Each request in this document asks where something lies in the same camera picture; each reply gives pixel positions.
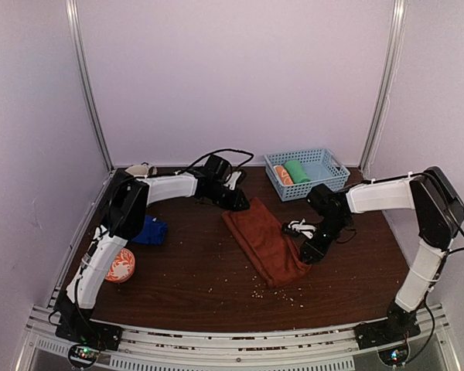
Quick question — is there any orange white rolled towel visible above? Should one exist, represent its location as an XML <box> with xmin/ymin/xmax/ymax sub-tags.
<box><xmin>274</xmin><ymin>165</ymin><xmax>294</xmax><ymax>186</ymax></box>

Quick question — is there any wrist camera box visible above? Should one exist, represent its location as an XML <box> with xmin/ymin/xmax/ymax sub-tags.
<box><xmin>202</xmin><ymin>155</ymin><xmax>231</xmax><ymax>182</ymax></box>
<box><xmin>306</xmin><ymin>183</ymin><xmax>342</xmax><ymax>217</ymax></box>

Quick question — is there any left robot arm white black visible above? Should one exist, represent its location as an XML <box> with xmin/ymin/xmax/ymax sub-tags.
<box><xmin>55</xmin><ymin>167</ymin><xmax>250</xmax><ymax>343</ymax></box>

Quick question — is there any brown towel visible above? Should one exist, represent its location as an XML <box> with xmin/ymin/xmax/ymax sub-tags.
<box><xmin>222</xmin><ymin>197</ymin><xmax>311</xmax><ymax>288</ymax></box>

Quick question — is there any aluminium frame post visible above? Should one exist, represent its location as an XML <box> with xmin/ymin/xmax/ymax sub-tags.
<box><xmin>65</xmin><ymin>0</ymin><xmax>114</xmax><ymax>172</ymax></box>
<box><xmin>359</xmin><ymin>0</ymin><xmax>408</xmax><ymax>176</ymax></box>

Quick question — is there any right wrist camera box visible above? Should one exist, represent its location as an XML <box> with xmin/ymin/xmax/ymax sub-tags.
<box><xmin>306</xmin><ymin>183</ymin><xmax>342</xmax><ymax>217</ymax></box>

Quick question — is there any light blue plastic basket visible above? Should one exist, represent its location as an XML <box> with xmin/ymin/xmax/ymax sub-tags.
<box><xmin>264</xmin><ymin>148</ymin><xmax>350</xmax><ymax>202</ymax></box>

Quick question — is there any green rolled towel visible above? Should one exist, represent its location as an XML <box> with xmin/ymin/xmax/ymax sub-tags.
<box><xmin>284</xmin><ymin>159</ymin><xmax>310</xmax><ymax>184</ymax></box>

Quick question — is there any front aluminium rail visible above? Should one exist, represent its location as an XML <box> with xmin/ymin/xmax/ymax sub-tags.
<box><xmin>15</xmin><ymin>305</ymin><xmax>461</xmax><ymax>371</ymax></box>

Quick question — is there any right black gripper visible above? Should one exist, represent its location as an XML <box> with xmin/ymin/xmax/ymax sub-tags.
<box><xmin>299</xmin><ymin>215</ymin><xmax>350</xmax><ymax>267</ymax></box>

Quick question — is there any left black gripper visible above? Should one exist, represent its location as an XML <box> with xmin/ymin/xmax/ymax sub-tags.
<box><xmin>205</xmin><ymin>182</ymin><xmax>251</xmax><ymax>211</ymax></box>

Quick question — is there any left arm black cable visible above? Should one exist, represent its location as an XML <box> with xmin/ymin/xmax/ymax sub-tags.
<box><xmin>173</xmin><ymin>148</ymin><xmax>255</xmax><ymax>177</ymax></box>

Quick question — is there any right aluminium frame post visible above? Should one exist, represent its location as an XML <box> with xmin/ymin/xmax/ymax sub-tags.
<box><xmin>359</xmin><ymin>0</ymin><xmax>408</xmax><ymax>176</ymax></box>

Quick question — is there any blue folded towel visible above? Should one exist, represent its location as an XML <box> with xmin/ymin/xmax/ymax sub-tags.
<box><xmin>131</xmin><ymin>215</ymin><xmax>168</xmax><ymax>245</ymax></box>

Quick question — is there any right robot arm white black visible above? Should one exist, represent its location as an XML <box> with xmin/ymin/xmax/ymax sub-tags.
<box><xmin>281</xmin><ymin>166</ymin><xmax>464</xmax><ymax>342</ymax></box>

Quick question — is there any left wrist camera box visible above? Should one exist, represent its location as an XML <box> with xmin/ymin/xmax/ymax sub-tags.
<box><xmin>202</xmin><ymin>155</ymin><xmax>231</xmax><ymax>182</ymax></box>

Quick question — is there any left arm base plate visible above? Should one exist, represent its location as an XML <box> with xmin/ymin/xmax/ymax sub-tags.
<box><xmin>55</xmin><ymin>315</ymin><xmax>122</xmax><ymax>351</ymax></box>

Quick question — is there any white patterned mug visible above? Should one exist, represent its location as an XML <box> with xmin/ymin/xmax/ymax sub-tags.
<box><xmin>125</xmin><ymin>163</ymin><xmax>158</xmax><ymax>179</ymax></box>

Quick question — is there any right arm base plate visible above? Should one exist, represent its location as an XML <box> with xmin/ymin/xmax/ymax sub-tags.
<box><xmin>353</xmin><ymin>319</ymin><xmax>421</xmax><ymax>349</ymax></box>

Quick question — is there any left aluminium frame post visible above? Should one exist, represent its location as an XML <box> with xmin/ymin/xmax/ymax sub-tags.
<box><xmin>65</xmin><ymin>0</ymin><xmax>114</xmax><ymax>172</ymax></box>

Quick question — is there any orange patterned bowl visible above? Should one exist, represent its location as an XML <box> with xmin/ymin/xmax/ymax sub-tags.
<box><xmin>105</xmin><ymin>248</ymin><xmax>135</xmax><ymax>284</ymax></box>

